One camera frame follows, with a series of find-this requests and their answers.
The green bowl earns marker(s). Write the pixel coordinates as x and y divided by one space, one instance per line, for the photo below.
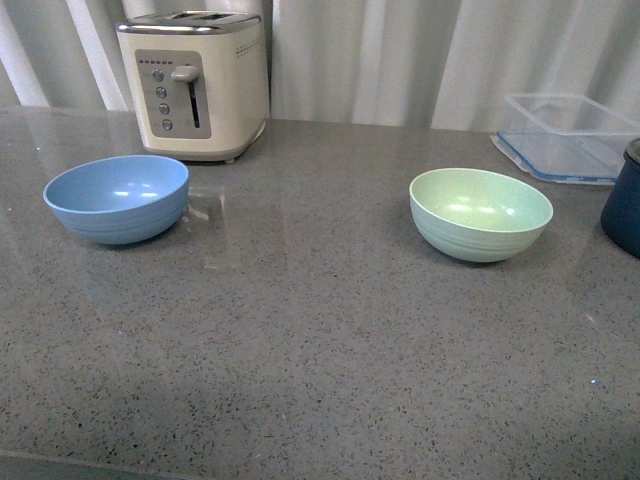
477 215

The blue bowl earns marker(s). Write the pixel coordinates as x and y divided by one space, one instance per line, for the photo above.
120 200

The cream two-slot toaster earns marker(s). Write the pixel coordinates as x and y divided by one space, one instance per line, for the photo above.
198 80

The white curtain backdrop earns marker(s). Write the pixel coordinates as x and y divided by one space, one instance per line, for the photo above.
438 64

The clear plastic food container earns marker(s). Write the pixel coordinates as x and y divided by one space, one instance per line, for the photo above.
565 138

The dark blue saucepan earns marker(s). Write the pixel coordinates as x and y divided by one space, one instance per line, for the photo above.
620 215

